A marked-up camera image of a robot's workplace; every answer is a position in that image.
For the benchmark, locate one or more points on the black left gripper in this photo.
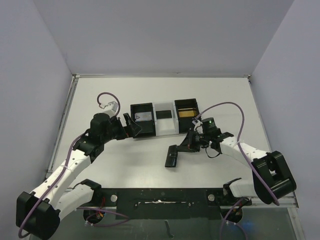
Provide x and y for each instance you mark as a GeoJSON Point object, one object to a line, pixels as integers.
{"type": "Point", "coordinates": [132, 130]}

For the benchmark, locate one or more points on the black left bin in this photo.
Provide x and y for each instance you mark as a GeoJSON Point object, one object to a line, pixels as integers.
{"type": "Point", "coordinates": [148, 127]}

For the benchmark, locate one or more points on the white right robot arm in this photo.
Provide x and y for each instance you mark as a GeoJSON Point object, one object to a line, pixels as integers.
{"type": "Point", "coordinates": [271, 175]}

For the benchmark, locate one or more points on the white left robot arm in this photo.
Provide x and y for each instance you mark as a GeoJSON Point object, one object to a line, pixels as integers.
{"type": "Point", "coordinates": [40, 212]}

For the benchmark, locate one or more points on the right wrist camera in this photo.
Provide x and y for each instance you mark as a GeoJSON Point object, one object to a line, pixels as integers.
{"type": "Point", "coordinates": [209, 127]}

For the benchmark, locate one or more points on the silver credit card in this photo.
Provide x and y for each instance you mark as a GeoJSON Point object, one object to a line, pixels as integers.
{"type": "Point", "coordinates": [143, 116]}

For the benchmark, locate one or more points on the black bin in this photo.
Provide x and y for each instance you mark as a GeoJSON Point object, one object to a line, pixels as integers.
{"type": "Point", "coordinates": [148, 127]}
{"type": "Point", "coordinates": [184, 124]}

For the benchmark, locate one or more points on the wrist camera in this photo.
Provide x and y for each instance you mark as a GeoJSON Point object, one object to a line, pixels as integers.
{"type": "Point", "coordinates": [209, 127]}
{"type": "Point", "coordinates": [110, 108]}

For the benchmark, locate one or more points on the white middle bin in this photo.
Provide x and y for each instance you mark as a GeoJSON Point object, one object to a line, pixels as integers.
{"type": "Point", "coordinates": [168, 126]}

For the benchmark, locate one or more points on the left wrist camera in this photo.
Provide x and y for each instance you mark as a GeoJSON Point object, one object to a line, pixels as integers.
{"type": "Point", "coordinates": [110, 108]}

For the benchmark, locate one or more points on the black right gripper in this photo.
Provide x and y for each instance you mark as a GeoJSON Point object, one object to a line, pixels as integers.
{"type": "Point", "coordinates": [188, 143]}

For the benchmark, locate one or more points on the gold credit card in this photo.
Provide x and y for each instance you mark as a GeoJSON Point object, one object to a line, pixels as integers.
{"type": "Point", "coordinates": [187, 113]}

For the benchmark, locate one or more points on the black credit card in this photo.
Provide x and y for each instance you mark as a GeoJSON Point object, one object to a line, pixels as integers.
{"type": "Point", "coordinates": [163, 114]}

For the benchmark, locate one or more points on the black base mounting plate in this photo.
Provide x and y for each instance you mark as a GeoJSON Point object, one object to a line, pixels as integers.
{"type": "Point", "coordinates": [162, 203]}

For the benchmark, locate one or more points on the black leather card holder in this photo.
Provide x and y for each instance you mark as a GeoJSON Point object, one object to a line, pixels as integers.
{"type": "Point", "coordinates": [171, 158]}

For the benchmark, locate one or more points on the black right bin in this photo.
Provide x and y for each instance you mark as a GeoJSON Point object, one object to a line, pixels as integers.
{"type": "Point", "coordinates": [184, 124]}

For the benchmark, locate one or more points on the aluminium frame rail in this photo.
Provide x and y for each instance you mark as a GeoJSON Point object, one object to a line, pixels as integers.
{"type": "Point", "coordinates": [63, 121]}

